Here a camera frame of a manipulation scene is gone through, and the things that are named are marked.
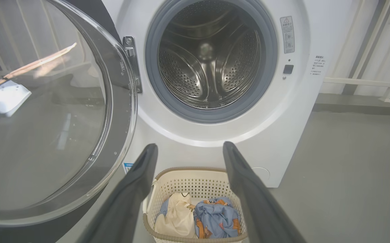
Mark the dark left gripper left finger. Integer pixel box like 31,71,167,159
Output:
77,143,158,243

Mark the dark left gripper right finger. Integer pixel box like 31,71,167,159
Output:
222,141,306,243

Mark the light blue and orange garment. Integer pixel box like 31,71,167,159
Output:
159,198,170,217

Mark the blue garment with orange cartoons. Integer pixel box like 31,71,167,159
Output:
193,197,242,239

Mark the cream fabric garment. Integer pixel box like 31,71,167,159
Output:
154,192,197,239

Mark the round black glass washer door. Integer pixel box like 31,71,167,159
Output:
0,0,138,243

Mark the cream perforated plastic laundry basket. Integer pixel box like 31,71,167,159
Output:
143,167,248,243

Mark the white front-load washing machine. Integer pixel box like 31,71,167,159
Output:
100,0,354,188

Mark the grey rubber door gasket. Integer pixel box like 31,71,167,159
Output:
145,0,278,124

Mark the metal washer door hinge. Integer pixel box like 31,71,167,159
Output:
123,36,143,93

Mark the round drain filter cover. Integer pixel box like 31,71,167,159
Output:
250,166,270,181

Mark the steel perforated washer drum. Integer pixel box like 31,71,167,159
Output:
158,0,262,109

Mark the printed text label on washer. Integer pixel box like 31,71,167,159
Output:
310,55,325,75

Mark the grey warning sticker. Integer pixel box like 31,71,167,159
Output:
280,16,295,54

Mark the white metal pipe frame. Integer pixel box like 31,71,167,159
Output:
323,0,390,103

